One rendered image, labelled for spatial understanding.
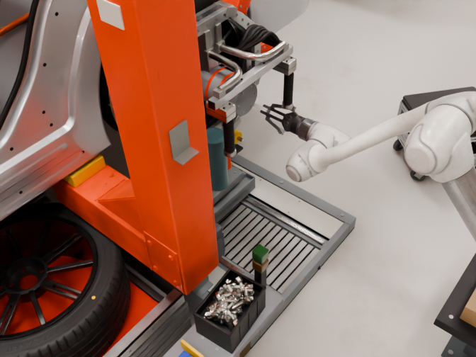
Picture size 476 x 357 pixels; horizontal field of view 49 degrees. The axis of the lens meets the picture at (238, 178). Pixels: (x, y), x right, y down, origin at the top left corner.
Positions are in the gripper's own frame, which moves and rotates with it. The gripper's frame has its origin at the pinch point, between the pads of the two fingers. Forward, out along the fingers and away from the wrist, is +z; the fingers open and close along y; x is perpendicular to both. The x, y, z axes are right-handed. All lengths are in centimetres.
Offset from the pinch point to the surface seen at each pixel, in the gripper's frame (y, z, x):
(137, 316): -88, -10, 36
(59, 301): -98, 17, 46
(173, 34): 4, -32, 105
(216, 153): -22.3, -7.0, 28.9
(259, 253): -41, -46, 45
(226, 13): 23.0, 4.7, 42.7
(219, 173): -29.5, -7.2, 21.0
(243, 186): -36.8, 7.4, -29.7
